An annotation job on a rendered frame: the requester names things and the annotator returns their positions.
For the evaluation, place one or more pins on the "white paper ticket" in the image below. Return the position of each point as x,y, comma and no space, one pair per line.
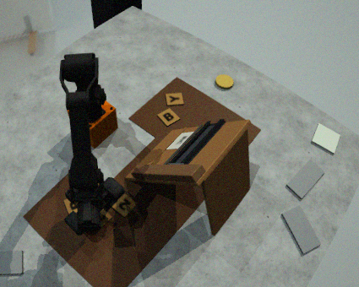
180,140

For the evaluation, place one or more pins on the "yellow round disc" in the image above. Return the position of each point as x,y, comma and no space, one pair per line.
224,81

